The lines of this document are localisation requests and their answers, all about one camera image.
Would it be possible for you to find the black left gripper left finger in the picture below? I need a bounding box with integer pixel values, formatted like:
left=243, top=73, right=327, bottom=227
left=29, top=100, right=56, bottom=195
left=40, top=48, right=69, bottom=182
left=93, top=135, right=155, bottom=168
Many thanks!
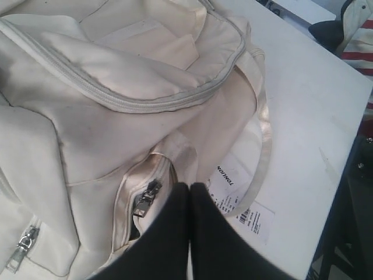
left=92, top=183, right=189, bottom=280

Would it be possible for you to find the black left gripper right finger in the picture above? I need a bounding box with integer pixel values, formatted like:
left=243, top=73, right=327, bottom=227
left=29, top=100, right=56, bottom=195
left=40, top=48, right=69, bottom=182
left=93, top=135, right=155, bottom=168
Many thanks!
left=189, top=183, right=288, bottom=280

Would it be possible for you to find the cream duffel bag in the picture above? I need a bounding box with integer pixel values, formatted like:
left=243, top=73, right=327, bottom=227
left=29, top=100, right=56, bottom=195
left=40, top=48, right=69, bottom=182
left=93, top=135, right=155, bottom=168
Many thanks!
left=1, top=1, right=272, bottom=279

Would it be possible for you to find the white paper product tag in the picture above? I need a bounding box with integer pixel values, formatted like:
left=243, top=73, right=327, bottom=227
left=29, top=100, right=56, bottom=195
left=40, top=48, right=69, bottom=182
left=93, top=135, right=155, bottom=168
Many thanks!
left=207, top=153, right=275, bottom=244

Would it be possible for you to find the red white striped cloth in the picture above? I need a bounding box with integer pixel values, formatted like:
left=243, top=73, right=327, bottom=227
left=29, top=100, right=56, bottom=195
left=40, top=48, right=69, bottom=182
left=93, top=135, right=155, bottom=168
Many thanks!
left=308, top=0, right=373, bottom=76

